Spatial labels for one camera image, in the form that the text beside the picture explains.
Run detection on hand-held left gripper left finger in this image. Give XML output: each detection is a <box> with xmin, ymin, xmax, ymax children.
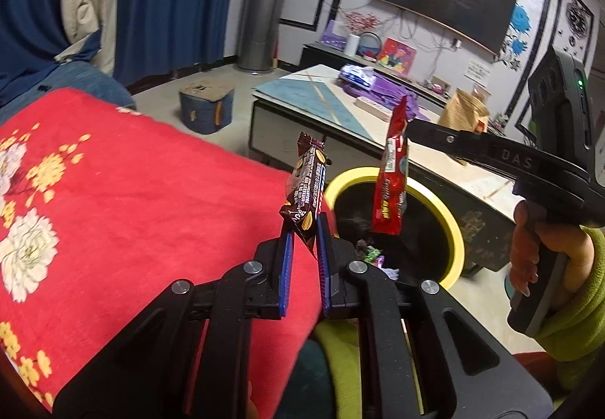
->
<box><xmin>52</xmin><ymin>220</ymin><xmax>296</xmax><ymax>419</ymax></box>

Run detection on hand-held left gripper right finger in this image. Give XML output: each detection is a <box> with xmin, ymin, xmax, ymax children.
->
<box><xmin>316</xmin><ymin>215</ymin><xmax>553</xmax><ymax>419</ymax></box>

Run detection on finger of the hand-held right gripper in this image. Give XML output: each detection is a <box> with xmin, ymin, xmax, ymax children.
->
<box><xmin>405</xmin><ymin>119</ymin><xmax>474</xmax><ymax>167</ymax></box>

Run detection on red snack wrapper white label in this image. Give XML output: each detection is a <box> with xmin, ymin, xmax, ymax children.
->
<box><xmin>371</xmin><ymin>95</ymin><xmax>410</xmax><ymax>237</ymax></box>

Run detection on brown blue cookie wrapper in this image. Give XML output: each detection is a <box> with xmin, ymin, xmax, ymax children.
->
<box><xmin>279</xmin><ymin>132</ymin><xmax>332</xmax><ymax>259</ymax></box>

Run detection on yellow rimmed black trash bin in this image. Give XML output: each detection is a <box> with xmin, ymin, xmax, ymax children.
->
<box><xmin>325</xmin><ymin>166</ymin><xmax>467</xmax><ymax>292</ymax></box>

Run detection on person's right forearm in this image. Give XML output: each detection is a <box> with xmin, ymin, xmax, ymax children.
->
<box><xmin>539</xmin><ymin>227</ymin><xmax>605</xmax><ymax>396</ymax></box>

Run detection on person's right hand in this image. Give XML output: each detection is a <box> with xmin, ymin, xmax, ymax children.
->
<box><xmin>509</xmin><ymin>200</ymin><xmax>595</xmax><ymax>293</ymax></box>

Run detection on large brown paper bag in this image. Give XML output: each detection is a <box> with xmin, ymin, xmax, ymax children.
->
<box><xmin>437</xmin><ymin>89</ymin><xmax>490</xmax><ymax>134</ymax></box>

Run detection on green snack wrapper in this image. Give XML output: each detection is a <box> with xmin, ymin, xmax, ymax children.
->
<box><xmin>354</xmin><ymin>244</ymin><xmax>386</xmax><ymax>267</ymax></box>

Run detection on purple cloth bag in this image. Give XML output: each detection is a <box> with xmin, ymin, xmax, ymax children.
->
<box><xmin>343</xmin><ymin>71</ymin><xmax>431</xmax><ymax>122</ymax></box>

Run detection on person's green jacket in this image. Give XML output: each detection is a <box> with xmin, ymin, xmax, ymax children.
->
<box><xmin>312</xmin><ymin>320</ymin><xmax>374</xmax><ymax>419</ymax></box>

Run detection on colourful small painting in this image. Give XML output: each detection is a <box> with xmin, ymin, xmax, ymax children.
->
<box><xmin>377</xmin><ymin>38</ymin><xmax>419</xmax><ymax>74</ymax></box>

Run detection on person's dark teal pants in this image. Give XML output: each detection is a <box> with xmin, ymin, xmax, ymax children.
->
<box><xmin>276</xmin><ymin>338</ymin><xmax>332</xmax><ymax>419</ymax></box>

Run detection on blue white tissue pack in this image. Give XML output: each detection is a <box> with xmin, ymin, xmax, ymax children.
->
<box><xmin>339</xmin><ymin>64</ymin><xmax>377</xmax><ymax>88</ymax></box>

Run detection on round blue ornament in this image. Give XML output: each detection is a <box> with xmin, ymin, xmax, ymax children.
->
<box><xmin>358</xmin><ymin>32</ymin><xmax>383</xmax><ymax>62</ymax></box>

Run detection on white vase with pink flowers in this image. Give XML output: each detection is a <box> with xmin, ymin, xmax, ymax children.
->
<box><xmin>343</xmin><ymin>12</ymin><xmax>383</xmax><ymax>57</ymax></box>

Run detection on purple box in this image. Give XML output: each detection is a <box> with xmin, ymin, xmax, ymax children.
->
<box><xmin>320</xmin><ymin>19</ymin><xmax>349</xmax><ymax>47</ymax></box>

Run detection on dark tv stand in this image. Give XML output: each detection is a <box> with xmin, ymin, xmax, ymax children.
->
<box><xmin>301</xmin><ymin>42</ymin><xmax>455</xmax><ymax>108</ymax></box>

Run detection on glass top coffee table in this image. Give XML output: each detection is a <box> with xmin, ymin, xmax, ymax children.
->
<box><xmin>250</xmin><ymin>64</ymin><xmax>525</xmax><ymax>273</ymax></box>

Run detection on red floral blanket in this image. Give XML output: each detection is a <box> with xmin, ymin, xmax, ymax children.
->
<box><xmin>0</xmin><ymin>87</ymin><xmax>342</xmax><ymax>413</ymax></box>

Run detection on blue storage stool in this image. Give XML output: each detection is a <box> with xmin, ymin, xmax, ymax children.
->
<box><xmin>178</xmin><ymin>79</ymin><xmax>236</xmax><ymax>135</ymax></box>

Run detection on silver tower air conditioner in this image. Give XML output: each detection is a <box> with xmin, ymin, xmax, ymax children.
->
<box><xmin>236</xmin><ymin>0</ymin><xmax>296</xmax><ymax>75</ymax></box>

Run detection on blue bed sheet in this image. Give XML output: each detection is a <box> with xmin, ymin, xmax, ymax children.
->
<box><xmin>0</xmin><ymin>64</ymin><xmax>138</xmax><ymax>127</ymax></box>

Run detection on white paper wall note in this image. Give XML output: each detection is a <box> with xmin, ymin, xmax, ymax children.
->
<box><xmin>464</xmin><ymin>60</ymin><xmax>493</xmax><ymax>82</ymax></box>

